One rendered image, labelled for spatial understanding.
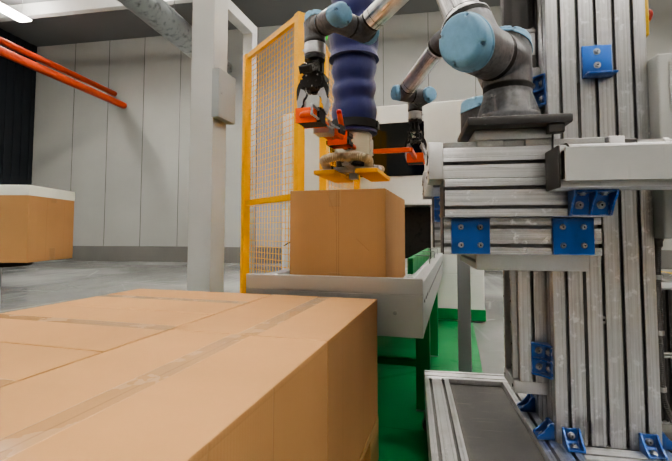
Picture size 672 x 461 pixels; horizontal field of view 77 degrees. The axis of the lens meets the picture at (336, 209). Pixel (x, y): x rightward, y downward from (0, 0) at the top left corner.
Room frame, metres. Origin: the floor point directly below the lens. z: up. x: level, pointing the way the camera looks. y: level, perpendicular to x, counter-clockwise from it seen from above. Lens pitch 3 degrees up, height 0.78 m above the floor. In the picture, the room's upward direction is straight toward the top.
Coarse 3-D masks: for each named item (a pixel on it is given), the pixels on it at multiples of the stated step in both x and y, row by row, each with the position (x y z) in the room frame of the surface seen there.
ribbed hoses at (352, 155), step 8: (336, 152) 1.82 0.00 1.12; (352, 152) 1.80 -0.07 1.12; (360, 152) 1.79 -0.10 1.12; (320, 160) 1.84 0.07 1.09; (328, 160) 1.82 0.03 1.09; (336, 160) 1.82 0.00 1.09; (344, 160) 1.83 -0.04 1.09; (352, 160) 1.81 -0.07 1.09; (360, 160) 1.79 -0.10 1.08; (368, 160) 1.79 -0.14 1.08; (328, 168) 1.88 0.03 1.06; (384, 168) 2.11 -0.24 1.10
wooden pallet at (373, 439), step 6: (378, 426) 1.50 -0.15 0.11; (372, 432) 1.40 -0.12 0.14; (372, 438) 1.40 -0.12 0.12; (378, 438) 1.50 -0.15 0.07; (366, 444) 1.31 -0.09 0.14; (372, 444) 1.40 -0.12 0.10; (378, 444) 1.50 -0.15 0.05; (366, 450) 1.31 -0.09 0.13; (372, 450) 1.40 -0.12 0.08; (378, 450) 1.50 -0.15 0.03; (360, 456) 1.24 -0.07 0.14; (366, 456) 1.37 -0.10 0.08; (372, 456) 1.40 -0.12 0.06; (378, 456) 1.50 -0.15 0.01
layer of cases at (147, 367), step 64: (0, 320) 1.13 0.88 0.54; (64, 320) 1.13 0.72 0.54; (128, 320) 1.13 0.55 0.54; (192, 320) 1.14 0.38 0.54; (256, 320) 1.14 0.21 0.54; (320, 320) 1.14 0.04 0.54; (0, 384) 0.66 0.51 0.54; (64, 384) 0.66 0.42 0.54; (128, 384) 0.66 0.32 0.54; (192, 384) 0.66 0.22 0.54; (256, 384) 0.66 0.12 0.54; (320, 384) 0.88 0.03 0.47; (0, 448) 0.47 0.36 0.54; (64, 448) 0.47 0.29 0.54; (128, 448) 0.47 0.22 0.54; (192, 448) 0.47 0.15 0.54; (256, 448) 0.60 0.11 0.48; (320, 448) 0.88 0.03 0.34
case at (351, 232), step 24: (312, 192) 1.73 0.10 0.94; (336, 192) 1.70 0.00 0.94; (360, 192) 1.67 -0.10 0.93; (384, 192) 1.64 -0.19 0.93; (312, 216) 1.73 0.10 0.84; (336, 216) 1.70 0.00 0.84; (360, 216) 1.67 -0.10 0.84; (384, 216) 1.64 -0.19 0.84; (312, 240) 1.73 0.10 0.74; (336, 240) 1.70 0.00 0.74; (360, 240) 1.67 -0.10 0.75; (384, 240) 1.64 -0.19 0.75; (312, 264) 1.73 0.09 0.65; (336, 264) 1.70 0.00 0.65; (360, 264) 1.67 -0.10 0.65; (384, 264) 1.64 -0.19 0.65
